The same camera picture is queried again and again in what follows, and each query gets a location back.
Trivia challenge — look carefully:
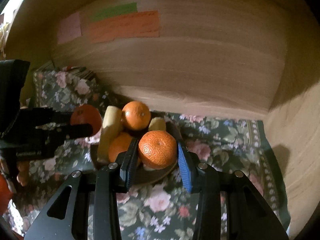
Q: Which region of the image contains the red tomato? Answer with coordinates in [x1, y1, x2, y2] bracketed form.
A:
[70, 105, 102, 136]

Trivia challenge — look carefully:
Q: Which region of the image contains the small orange mandarin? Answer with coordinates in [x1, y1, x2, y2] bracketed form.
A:
[122, 101, 151, 131]

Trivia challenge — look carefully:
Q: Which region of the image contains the tiny orange mandarin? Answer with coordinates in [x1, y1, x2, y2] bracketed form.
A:
[138, 131, 177, 170]

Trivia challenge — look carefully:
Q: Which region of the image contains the orange sleeve forearm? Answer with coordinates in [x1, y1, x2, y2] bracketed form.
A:
[0, 174, 13, 216]

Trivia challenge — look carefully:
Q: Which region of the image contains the left hand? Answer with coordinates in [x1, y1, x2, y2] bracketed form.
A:
[1, 159, 30, 193]

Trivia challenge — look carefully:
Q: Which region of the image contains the peeled pomelo segment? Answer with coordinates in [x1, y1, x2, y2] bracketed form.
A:
[85, 129, 101, 145]

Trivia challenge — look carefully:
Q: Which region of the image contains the large orange with sticker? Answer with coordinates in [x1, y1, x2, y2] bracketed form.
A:
[108, 132, 133, 163]

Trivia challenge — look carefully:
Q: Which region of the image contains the purple ceramic plate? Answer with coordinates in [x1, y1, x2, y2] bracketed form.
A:
[91, 123, 177, 188]

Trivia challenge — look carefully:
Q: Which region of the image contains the green floral cloth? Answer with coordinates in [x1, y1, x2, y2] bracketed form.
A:
[4, 69, 291, 239]

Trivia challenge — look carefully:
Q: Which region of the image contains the pink paper note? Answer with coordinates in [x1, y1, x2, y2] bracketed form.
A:
[57, 11, 82, 44]

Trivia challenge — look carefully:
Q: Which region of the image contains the orange paper note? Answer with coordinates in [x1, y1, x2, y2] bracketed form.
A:
[88, 10, 160, 43]

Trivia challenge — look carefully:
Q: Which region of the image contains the green paper note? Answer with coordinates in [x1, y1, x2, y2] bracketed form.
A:
[90, 2, 138, 22]

